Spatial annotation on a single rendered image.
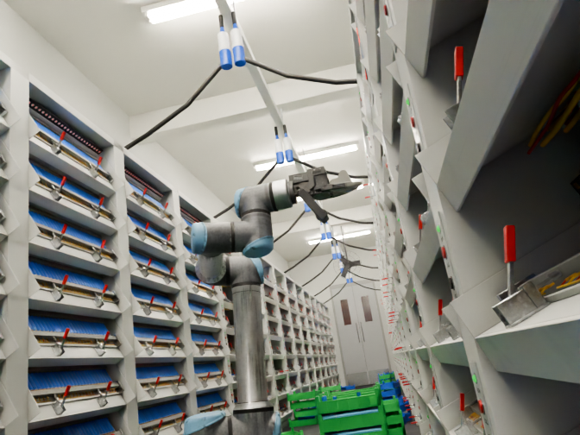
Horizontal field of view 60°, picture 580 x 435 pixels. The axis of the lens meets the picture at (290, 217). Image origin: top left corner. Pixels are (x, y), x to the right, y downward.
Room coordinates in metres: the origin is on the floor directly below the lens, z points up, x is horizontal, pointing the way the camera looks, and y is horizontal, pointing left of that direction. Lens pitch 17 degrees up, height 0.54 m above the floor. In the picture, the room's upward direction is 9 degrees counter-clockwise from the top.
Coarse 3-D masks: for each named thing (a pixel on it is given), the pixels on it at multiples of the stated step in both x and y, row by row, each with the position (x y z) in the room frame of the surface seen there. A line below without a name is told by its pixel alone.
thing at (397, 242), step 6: (390, 192) 1.43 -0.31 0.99; (390, 198) 1.43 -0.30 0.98; (396, 210) 1.44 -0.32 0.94; (396, 216) 1.51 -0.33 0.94; (396, 222) 1.57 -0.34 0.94; (396, 228) 1.65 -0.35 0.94; (396, 234) 1.73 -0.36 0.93; (390, 240) 2.02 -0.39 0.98; (396, 240) 1.82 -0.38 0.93; (402, 240) 1.69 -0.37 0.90; (396, 246) 1.92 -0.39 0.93; (402, 246) 1.80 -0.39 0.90
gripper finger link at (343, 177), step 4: (340, 172) 1.38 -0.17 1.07; (344, 172) 1.38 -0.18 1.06; (340, 176) 1.38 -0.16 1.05; (344, 176) 1.38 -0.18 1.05; (348, 176) 1.38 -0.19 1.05; (332, 180) 1.39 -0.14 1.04; (336, 180) 1.39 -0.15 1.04; (340, 180) 1.38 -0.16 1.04; (344, 180) 1.38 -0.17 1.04; (348, 180) 1.38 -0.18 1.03; (348, 184) 1.38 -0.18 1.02; (352, 184) 1.38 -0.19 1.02; (356, 184) 1.38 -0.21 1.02; (360, 184) 1.39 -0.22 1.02; (340, 188) 1.38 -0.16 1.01; (344, 188) 1.38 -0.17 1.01; (348, 188) 1.39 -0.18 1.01; (352, 188) 1.39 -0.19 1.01
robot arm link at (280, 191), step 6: (276, 180) 1.41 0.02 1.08; (282, 180) 1.40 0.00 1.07; (276, 186) 1.39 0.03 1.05; (282, 186) 1.39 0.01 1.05; (276, 192) 1.39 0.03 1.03; (282, 192) 1.39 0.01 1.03; (288, 192) 1.40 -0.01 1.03; (276, 198) 1.39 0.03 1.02; (282, 198) 1.39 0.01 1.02; (288, 198) 1.39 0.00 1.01; (276, 204) 1.41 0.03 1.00; (282, 204) 1.41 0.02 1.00; (288, 204) 1.41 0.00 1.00
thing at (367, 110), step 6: (354, 24) 1.43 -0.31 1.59; (360, 48) 1.50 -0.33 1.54; (360, 54) 1.57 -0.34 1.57; (366, 84) 1.70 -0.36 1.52; (366, 90) 1.75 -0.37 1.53; (366, 96) 1.81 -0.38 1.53; (366, 102) 1.86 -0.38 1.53; (366, 108) 1.92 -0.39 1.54; (366, 114) 1.99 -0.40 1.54; (372, 120) 1.98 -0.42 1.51
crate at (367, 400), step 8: (368, 392) 2.67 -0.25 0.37; (376, 392) 2.47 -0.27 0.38; (320, 400) 2.68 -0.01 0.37; (328, 400) 2.49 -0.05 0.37; (336, 400) 2.49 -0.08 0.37; (344, 400) 2.48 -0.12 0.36; (352, 400) 2.48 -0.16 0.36; (360, 400) 2.48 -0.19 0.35; (368, 400) 2.47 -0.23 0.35; (376, 400) 2.47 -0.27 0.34; (320, 408) 2.50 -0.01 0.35; (328, 408) 2.49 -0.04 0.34; (336, 408) 2.49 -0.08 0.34; (344, 408) 2.48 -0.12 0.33; (352, 408) 2.48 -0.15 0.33; (360, 408) 2.48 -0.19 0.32
